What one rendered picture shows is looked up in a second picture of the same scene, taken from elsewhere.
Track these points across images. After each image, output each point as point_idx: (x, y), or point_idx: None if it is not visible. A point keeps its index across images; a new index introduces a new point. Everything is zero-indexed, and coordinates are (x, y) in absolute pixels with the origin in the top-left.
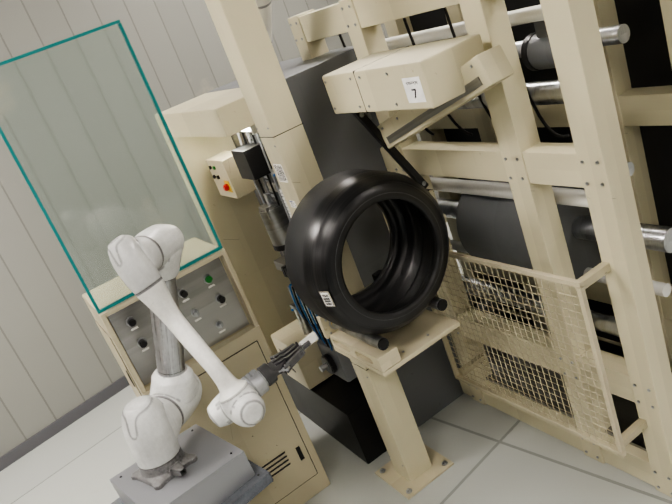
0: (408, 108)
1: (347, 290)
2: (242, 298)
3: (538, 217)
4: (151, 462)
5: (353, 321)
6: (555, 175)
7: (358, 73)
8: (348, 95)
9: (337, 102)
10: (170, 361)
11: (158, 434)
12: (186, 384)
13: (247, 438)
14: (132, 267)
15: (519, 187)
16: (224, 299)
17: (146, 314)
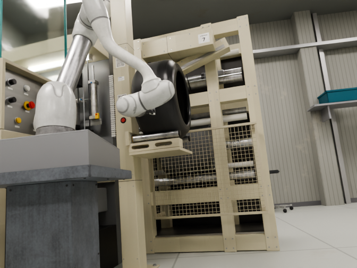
0: (197, 46)
1: (176, 92)
2: None
3: (221, 116)
4: (64, 120)
5: (175, 110)
6: (233, 95)
7: (170, 36)
8: (158, 47)
9: (147, 52)
10: (70, 87)
11: (74, 105)
12: None
13: None
14: (102, 3)
15: (214, 104)
16: None
17: (19, 86)
